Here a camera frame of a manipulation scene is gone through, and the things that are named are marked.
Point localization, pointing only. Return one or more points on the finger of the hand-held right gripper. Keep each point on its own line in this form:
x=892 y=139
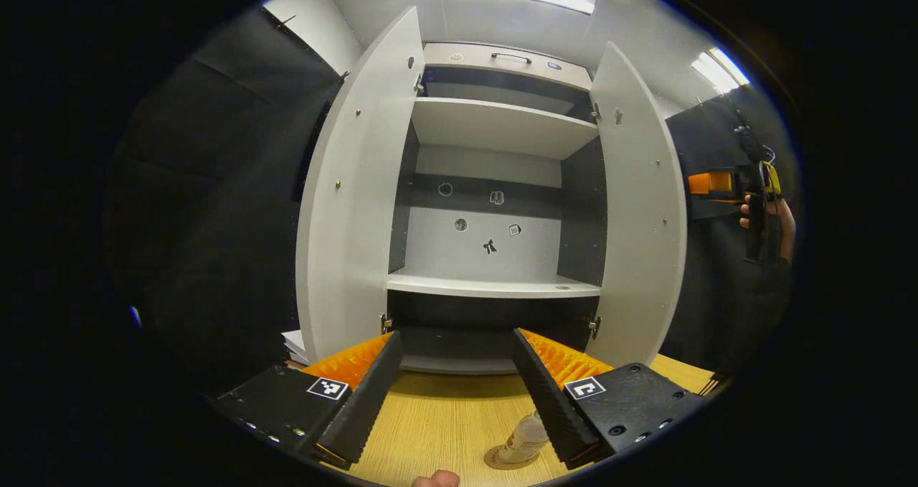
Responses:
x=710 y=183

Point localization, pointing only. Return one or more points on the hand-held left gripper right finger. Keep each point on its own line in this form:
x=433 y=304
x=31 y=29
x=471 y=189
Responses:
x=549 y=401

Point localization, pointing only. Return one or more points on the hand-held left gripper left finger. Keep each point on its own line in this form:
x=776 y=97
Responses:
x=362 y=401

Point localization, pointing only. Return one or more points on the clear plastic bottle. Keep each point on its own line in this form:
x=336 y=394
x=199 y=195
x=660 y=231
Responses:
x=523 y=437

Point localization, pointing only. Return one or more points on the white cabinet door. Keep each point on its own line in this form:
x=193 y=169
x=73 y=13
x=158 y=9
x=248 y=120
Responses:
x=358 y=200
x=638 y=221

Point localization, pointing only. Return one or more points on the round wooden coaster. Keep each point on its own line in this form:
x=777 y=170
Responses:
x=495 y=462

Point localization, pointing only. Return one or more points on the white and grey cabinet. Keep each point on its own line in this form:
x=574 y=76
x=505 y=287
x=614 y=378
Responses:
x=445 y=250

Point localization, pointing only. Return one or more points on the white cabinet shelf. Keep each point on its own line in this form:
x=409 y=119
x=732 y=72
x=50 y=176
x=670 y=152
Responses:
x=502 y=125
x=495 y=286

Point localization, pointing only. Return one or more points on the black backdrop cloth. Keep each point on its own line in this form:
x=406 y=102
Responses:
x=717 y=293
x=215 y=207

